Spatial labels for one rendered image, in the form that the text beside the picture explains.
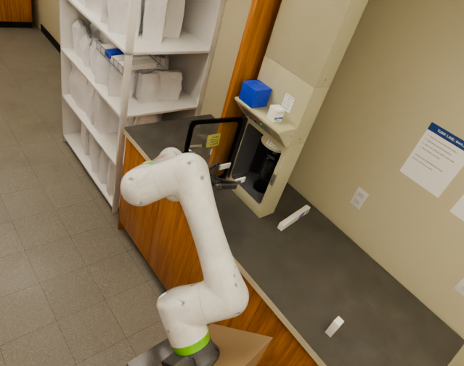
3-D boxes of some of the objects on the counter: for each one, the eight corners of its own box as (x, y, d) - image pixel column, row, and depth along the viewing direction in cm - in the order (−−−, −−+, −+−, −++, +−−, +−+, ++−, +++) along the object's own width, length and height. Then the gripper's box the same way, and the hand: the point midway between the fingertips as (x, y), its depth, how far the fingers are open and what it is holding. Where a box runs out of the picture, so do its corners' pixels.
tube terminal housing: (255, 173, 233) (299, 54, 187) (290, 205, 216) (348, 84, 170) (224, 182, 218) (263, 54, 172) (259, 218, 201) (314, 88, 155)
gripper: (218, 192, 163) (254, 180, 177) (189, 160, 175) (225, 152, 189) (214, 204, 168) (250, 192, 181) (186, 173, 180) (221, 163, 193)
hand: (234, 172), depth 184 cm, fingers open, 11 cm apart
